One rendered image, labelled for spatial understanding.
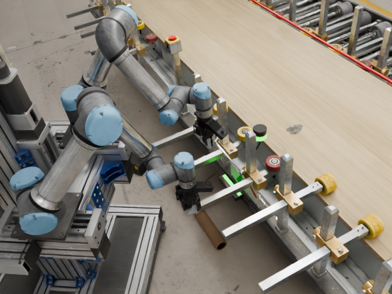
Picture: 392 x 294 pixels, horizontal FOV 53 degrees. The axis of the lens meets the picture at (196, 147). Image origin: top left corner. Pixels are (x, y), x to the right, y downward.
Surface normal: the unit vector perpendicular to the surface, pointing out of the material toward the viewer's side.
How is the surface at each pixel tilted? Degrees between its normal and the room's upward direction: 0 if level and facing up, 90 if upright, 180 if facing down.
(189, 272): 0
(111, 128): 85
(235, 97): 0
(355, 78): 0
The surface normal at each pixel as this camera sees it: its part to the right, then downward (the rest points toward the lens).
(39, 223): 0.34, 0.68
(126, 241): -0.11, -0.72
